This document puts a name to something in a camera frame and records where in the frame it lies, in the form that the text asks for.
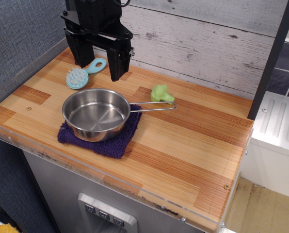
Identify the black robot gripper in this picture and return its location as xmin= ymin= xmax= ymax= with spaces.
xmin=61 ymin=0 xmax=135 ymax=82

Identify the green toy broccoli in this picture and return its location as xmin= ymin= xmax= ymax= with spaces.
xmin=151 ymin=84 xmax=175 ymax=102

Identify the light blue scrub brush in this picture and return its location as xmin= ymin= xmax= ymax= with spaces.
xmin=66 ymin=58 xmax=107 ymax=90

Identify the purple terry cloth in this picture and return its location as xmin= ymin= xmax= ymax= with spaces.
xmin=57 ymin=112 xmax=142 ymax=159

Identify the clear acrylic edge guard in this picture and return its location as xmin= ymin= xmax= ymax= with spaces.
xmin=0 ymin=127 xmax=225 ymax=233

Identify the silver toy fridge cabinet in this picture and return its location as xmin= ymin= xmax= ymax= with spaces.
xmin=24 ymin=152 xmax=200 ymax=233

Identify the grey ice dispenser panel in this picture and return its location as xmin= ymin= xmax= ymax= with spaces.
xmin=78 ymin=192 xmax=138 ymax=233

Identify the yellow object at corner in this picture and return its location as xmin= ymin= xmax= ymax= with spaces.
xmin=0 ymin=224 xmax=19 ymax=233

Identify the white toy sink unit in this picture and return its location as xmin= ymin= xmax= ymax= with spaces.
xmin=240 ymin=92 xmax=289 ymax=197

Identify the stainless steel pot with handle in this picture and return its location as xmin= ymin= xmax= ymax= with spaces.
xmin=62 ymin=88 xmax=177 ymax=142

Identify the black vertical post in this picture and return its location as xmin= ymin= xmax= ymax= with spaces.
xmin=247 ymin=1 xmax=289 ymax=120

